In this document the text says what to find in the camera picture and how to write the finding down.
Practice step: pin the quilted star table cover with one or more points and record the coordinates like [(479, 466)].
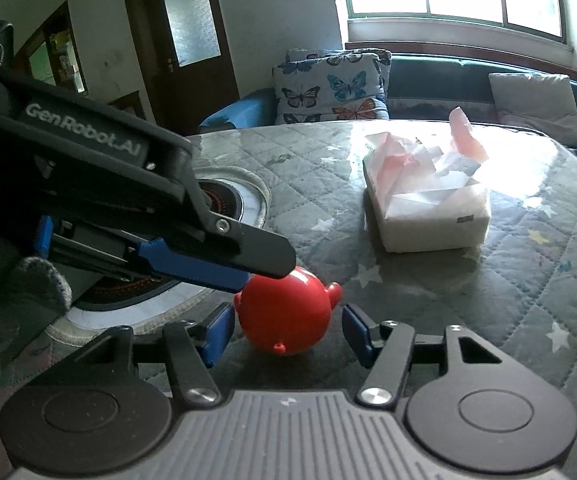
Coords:
[(418, 310)]

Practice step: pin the pink tissue pack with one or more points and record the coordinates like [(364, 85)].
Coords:
[(428, 215)]

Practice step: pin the butterfly print pillow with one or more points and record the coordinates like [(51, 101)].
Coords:
[(328, 90), (313, 54)]

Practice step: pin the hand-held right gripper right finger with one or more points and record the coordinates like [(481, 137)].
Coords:
[(356, 334)]

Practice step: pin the dark wooden door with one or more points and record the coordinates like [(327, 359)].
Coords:
[(143, 35)]

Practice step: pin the person's left hand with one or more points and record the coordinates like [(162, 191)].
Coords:
[(43, 282)]

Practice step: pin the red pig toy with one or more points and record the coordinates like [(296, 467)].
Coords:
[(286, 312)]

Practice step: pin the round patterned mat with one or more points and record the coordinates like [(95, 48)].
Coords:
[(228, 197)]

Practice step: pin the wooden shelf cabinet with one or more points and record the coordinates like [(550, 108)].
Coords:
[(51, 55)]

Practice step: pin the white pillow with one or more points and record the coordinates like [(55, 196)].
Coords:
[(538, 105)]

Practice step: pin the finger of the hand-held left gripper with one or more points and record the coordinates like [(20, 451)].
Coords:
[(193, 267)]

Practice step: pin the blue-green sofa bench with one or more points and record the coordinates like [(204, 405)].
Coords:
[(428, 75)]

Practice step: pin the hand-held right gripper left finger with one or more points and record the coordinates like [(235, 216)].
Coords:
[(218, 335)]

